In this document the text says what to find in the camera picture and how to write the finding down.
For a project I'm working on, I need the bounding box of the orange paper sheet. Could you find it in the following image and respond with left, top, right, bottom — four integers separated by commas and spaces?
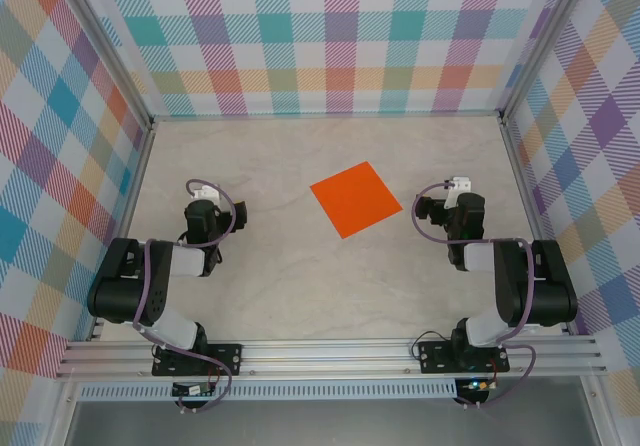
309, 160, 404, 240

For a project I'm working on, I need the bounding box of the aluminium lower strut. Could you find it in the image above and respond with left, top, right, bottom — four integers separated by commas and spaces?
47, 379, 84, 446
579, 375, 616, 446

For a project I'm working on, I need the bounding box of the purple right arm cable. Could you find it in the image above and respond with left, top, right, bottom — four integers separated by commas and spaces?
411, 181, 537, 410

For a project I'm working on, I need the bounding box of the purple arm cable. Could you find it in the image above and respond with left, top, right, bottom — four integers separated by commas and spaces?
132, 179, 239, 414
411, 181, 537, 410

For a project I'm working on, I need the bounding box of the aluminium side rail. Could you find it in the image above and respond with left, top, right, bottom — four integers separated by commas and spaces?
89, 120, 156, 342
499, 115, 574, 335

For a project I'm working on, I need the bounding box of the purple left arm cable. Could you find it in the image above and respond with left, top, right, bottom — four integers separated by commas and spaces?
132, 179, 239, 414

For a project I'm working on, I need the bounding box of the thin aluminium rear rail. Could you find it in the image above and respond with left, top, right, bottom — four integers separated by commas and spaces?
149, 109, 504, 121

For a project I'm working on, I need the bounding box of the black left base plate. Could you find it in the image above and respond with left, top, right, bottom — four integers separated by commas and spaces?
151, 343, 244, 377

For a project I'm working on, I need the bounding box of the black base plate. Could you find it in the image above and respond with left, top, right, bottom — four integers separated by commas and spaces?
151, 343, 244, 377
418, 339, 510, 375

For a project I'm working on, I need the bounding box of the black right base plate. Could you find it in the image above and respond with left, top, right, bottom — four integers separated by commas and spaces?
418, 339, 510, 375

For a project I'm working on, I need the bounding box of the wide aluminium mounting rail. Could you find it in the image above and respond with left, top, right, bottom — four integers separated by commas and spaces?
54, 334, 609, 381

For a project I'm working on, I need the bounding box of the slotted grey cable duct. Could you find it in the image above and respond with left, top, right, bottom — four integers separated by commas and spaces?
78, 378, 459, 401

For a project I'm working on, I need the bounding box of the aluminium corner post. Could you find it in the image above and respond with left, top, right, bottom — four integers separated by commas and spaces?
54, 0, 154, 132
499, 0, 599, 125

